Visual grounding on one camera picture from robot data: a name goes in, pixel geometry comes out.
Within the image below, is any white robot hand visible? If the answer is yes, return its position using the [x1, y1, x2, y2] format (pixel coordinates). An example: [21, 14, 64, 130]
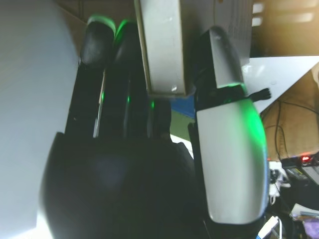
[38, 14, 272, 239]

